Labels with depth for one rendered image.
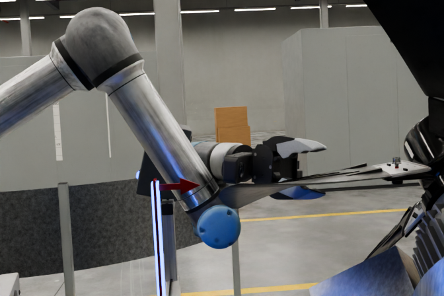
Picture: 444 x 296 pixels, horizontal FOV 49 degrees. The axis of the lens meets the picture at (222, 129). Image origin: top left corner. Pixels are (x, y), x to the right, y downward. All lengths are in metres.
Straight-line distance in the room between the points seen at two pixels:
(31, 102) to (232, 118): 7.82
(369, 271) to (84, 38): 0.57
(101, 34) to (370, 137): 6.37
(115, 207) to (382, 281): 1.84
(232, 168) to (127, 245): 1.72
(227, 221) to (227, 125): 7.89
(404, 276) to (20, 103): 0.72
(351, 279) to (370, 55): 6.40
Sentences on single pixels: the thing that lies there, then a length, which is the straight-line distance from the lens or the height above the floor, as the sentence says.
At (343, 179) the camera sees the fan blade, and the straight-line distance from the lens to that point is 0.66.
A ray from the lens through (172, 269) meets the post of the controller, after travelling 1.27.
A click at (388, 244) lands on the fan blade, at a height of 1.05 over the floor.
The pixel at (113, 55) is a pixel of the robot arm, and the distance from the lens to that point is 0.83.
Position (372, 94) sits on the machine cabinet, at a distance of 7.05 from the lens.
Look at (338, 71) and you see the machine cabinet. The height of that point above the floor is 1.65.
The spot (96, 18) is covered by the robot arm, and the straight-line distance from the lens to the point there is 0.87.
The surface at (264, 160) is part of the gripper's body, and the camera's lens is 0.84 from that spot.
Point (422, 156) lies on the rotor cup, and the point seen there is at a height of 1.20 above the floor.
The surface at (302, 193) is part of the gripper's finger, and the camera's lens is 0.80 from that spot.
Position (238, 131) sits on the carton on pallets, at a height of 0.78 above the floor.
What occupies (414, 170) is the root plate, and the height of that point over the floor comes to 1.19.
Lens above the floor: 1.29
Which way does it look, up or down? 3 degrees down
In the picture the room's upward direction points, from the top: 3 degrees counter-clockwise
